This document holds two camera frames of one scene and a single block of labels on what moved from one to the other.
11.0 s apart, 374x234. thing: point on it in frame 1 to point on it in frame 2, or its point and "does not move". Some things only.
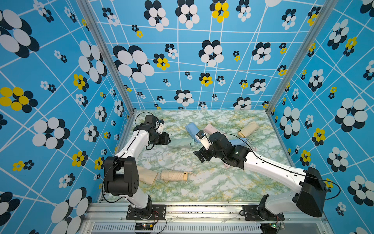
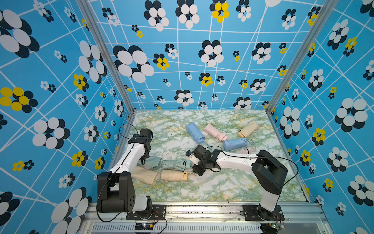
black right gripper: (203, 152) to (196, 170)
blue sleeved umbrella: (193, 130) does not move
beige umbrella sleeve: (146, 176) does not move
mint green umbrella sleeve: (181, 142) to (154, 162)
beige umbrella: (171, 175) does not move
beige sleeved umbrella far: (248, 129) does not move
